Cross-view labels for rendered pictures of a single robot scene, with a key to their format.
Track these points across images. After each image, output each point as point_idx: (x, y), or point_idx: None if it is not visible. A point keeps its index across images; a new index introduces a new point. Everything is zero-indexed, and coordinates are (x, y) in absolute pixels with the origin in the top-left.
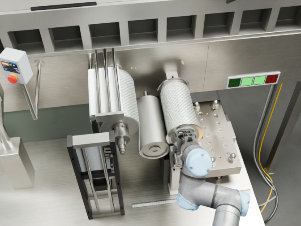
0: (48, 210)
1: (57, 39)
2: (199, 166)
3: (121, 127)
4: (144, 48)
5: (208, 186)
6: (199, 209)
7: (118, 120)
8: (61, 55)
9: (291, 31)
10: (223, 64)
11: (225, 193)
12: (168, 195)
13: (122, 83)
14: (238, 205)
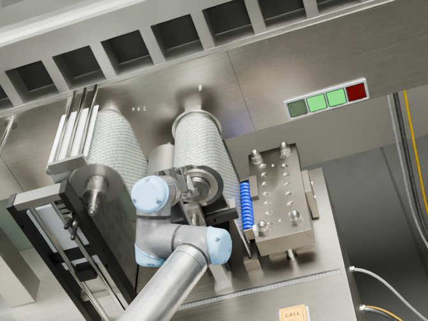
0: None
1: (31, 88)
2: (145, 197)
3: (92, 180)
4: (137, 76)
5: (169, 227)
6: (256, 305)
7: (89, 172)
8: (34, 106)
9: (348, 8)
10: (265, 81)
11: (188, 231)
12: (213, 292)
13: (104, 125)
14: (200, 244)
